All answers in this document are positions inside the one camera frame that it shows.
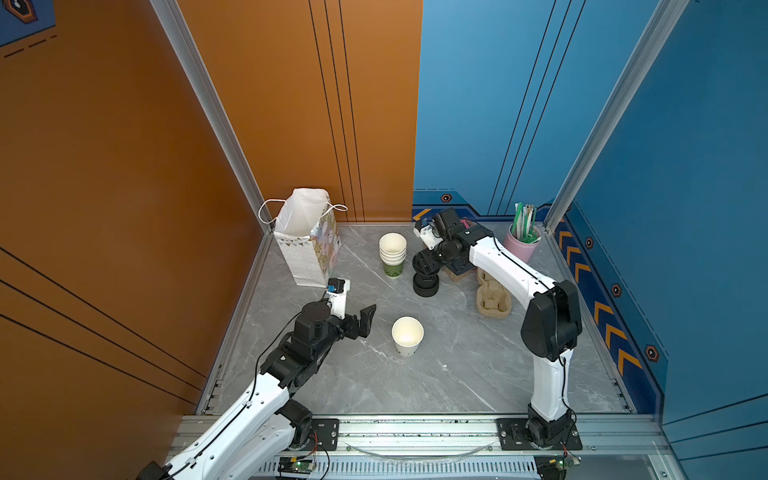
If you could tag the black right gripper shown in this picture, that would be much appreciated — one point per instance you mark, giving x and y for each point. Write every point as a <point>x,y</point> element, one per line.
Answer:
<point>426,264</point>

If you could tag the patterned paper gift bag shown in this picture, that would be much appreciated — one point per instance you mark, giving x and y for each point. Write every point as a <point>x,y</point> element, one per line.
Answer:
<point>306,231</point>

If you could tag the stack of paper cups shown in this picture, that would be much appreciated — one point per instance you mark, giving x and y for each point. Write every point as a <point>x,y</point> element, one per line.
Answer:
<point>392,250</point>

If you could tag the small circuit board right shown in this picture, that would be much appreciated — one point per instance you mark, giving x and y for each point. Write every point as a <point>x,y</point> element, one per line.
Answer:
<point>555,468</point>

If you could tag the pink metal bucket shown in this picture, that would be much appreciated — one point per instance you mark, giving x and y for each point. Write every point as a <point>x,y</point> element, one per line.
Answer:
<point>523,251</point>

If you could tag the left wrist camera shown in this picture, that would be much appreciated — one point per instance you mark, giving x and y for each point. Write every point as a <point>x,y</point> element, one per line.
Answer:
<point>336,293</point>

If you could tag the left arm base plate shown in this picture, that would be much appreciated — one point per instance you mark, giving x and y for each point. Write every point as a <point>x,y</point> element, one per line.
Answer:
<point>322,433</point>

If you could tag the brown cardboard napkin tray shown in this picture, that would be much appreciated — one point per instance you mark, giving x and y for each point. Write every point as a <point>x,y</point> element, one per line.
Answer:
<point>457,274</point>

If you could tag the green circuit board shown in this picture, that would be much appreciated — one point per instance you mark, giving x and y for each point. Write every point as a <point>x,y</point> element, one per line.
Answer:
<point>295,467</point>

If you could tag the white paper coffee cup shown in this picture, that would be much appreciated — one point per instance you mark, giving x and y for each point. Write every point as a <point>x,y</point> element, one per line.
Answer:
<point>407,333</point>

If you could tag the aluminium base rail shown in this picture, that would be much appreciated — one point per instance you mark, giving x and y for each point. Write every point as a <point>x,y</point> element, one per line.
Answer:
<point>462,446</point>

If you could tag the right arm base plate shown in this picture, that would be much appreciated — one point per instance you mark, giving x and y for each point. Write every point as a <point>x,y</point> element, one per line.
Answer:
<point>529,434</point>

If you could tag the stack of black lids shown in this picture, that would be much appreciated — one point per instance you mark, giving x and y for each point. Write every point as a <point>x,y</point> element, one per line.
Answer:
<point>425,285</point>

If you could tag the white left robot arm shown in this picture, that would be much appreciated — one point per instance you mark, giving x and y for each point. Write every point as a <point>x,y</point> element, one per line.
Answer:
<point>266,420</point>

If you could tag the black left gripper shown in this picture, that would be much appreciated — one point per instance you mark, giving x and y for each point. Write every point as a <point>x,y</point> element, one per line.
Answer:
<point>364,323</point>

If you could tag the beige pulp cup carrier stack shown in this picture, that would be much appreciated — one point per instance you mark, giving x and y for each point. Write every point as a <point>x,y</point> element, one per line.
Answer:
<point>492,299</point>

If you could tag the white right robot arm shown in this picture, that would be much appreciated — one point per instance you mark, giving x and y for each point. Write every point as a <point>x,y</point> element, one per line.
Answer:
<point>551,325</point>

